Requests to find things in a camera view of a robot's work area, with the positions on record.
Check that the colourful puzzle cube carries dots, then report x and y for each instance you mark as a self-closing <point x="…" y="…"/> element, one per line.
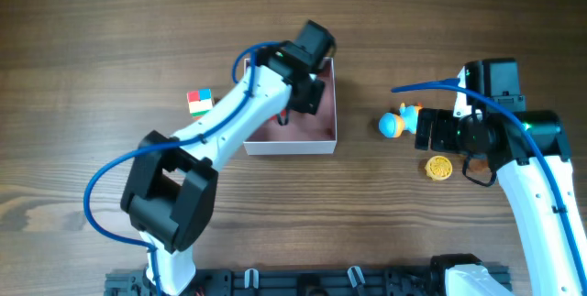
<point x="200" y="102"/>

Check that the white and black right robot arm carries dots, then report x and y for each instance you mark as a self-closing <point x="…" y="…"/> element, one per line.
<point x="528" y="155"/>

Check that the brown plush toy with carrot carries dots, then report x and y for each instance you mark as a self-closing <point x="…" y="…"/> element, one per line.
<point x="475" y="164"/>

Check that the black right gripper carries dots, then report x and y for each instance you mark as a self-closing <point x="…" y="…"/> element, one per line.
<point x="425" y="129"/>

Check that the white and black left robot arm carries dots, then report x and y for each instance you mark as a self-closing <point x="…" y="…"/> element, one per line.
<point x="171" y="188"/>

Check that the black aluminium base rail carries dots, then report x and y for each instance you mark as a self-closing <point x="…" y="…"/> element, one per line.
<point x="391" y="281"/>

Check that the blue and orange toy figure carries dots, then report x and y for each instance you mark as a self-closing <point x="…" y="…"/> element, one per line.
<point x="393" y="125"/>

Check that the yellow round plastic toy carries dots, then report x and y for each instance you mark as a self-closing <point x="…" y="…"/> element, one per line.
<point x="438" y="168"/>

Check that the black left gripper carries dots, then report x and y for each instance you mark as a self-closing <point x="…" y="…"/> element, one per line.
<point x="308" y="104"/>

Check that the white box with pink interior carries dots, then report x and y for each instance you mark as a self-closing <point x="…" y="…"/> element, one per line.
<point x="304" y="134"/>

